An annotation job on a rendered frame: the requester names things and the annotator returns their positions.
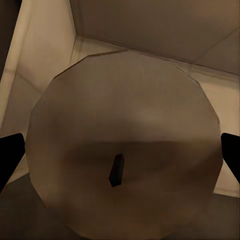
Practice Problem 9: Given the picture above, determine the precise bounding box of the pillar candle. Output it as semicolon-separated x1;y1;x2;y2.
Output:
24;49;224;240

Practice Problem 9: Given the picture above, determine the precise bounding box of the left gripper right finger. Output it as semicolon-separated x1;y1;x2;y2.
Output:
221;133;240;183

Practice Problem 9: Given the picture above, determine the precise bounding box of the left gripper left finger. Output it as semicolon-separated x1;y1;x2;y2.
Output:
0;133;26;193

